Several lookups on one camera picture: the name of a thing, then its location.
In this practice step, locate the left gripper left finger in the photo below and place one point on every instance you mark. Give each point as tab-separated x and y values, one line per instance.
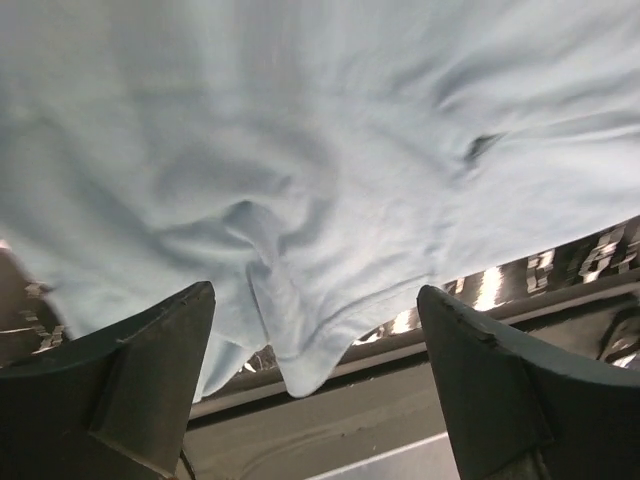
113	404

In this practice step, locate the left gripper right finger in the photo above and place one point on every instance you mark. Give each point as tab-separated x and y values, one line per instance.
516	407

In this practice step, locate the grey-blue t shirt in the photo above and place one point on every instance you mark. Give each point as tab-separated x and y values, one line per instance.
316	161

